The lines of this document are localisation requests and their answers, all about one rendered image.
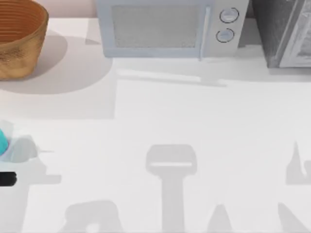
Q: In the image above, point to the microwave oven door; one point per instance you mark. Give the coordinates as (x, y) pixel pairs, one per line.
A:
(155, 26)

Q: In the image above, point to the pale microwave oven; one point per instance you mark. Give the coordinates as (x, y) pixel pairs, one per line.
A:
(226, 48)

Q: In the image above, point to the round microwave knob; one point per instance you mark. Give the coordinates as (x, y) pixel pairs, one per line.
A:
(225, 35)
(229, 15)

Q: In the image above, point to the clear bottle with teal label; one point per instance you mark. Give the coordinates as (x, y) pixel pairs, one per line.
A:
(17, 148)

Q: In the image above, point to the brown woven basket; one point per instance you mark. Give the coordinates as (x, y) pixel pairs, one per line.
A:
(19, 46)

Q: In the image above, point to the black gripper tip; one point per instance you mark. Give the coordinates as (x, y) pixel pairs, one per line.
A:
(7, 178)

